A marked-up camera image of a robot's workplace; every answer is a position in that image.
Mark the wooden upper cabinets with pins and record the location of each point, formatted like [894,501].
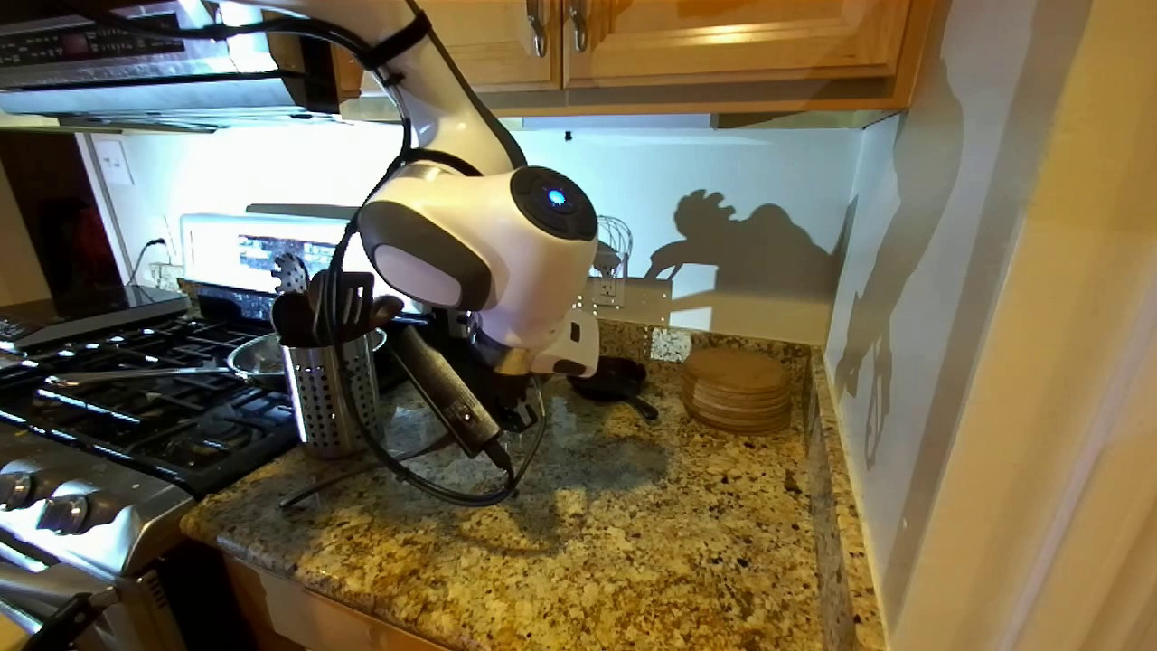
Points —
[662,55]

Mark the wire whisk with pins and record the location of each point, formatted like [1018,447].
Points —
[613,246]

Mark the wrist camera stick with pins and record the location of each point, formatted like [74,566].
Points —
[449,395]

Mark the steel range hood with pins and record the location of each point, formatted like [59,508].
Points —
[156,68]

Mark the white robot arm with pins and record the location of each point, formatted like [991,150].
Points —
[468,227]

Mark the glass pot lid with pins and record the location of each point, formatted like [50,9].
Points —
[259,358]

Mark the black slotted spatula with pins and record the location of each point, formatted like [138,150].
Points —
[344,307]

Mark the small black cast iron skillet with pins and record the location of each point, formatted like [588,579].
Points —
[617,380]

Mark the perforated steel utensil holder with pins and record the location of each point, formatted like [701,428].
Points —
[332,395]

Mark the stack of wooden coasters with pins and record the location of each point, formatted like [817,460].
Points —
[734,387]

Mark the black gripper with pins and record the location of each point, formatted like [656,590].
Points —
[500,378]

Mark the stainless steel gas stove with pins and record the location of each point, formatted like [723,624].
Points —
[115,425]

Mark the wooden lower cabinet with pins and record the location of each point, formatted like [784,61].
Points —
[290,615]

